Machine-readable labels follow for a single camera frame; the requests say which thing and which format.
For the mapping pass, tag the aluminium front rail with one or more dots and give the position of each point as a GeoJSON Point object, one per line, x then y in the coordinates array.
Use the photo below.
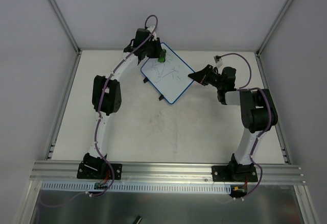
{"type": "Point", "coordinates": [180, 173]}

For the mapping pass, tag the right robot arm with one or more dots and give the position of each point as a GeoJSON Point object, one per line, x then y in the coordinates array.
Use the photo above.
{"type": "Point", "coordinates": [258, 116]}

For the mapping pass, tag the small black object at bottom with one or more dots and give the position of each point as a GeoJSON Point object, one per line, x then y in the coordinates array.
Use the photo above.
{"type": "Point", "coordinates": [138, 220]}

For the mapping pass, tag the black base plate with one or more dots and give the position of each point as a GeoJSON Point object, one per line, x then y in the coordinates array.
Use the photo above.
{"type": "Point", "coordinates": [226, 173]}
{"type": "Point", "coordinates": [89, 173]}

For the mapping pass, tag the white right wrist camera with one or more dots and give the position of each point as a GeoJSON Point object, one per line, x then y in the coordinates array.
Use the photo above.
{"type": "Point", "coordinates": [218, 60]}

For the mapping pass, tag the left aluminium frame post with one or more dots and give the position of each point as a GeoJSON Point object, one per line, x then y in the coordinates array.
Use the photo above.
{"type": "Point", "coordinates": [64, 25]}

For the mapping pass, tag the slotted cable duct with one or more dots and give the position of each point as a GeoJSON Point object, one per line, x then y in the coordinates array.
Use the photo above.
{"type": "Point", "coordinates": [137, 187]}

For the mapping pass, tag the aluminium frame post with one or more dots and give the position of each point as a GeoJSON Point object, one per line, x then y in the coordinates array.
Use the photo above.
{"type": "Point", "coordinates": [277, 21]}
{"type": "Point", "coordinates": [64, 25]}

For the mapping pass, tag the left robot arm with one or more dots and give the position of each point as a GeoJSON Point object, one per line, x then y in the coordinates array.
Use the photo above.
{"type": "Point", "coordinates": [107, 99]}

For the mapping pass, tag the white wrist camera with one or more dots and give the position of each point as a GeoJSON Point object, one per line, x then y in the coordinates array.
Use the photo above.
{"type": "Point", "coordinates": [152, 30]}
{"type": "Point", "coordinates": [218, 60]}

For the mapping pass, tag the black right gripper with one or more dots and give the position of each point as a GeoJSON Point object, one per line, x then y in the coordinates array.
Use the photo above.
{"type": "Point", "coordinates": [207, 74]}

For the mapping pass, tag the green whiteboard eraser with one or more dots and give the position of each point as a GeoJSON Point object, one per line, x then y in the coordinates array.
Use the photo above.
{"type": "Point", "coordinates": [162, 56]}

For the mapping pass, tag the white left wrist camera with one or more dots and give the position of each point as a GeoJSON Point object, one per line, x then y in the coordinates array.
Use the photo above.
{"type": "Point", "coordinates": [152, 30]}

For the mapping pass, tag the blue framed whiteboard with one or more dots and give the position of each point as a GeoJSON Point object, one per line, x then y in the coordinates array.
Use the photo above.
{"type": "Point", "coordinates": [171, 77]}

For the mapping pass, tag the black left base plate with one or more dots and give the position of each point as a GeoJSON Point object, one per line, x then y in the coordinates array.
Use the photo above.
{"type": "Point", "coordinates": [89, 173]}

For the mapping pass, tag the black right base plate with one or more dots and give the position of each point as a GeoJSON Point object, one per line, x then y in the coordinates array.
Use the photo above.
{"type": "Point", "coordinates": [226, 173]}

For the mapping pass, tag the left aluminium side rail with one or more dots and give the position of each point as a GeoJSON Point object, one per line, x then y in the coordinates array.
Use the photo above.
{"type": "Point", "coordinates": [61, 109]}

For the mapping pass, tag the right aluminium frame post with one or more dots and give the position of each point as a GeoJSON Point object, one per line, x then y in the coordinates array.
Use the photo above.
{"type": "Point", "coordinates": [277, 21]}

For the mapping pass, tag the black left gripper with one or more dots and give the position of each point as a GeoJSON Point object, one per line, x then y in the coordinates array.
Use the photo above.
{"type": "Point", "coordinates": [155, 49]}

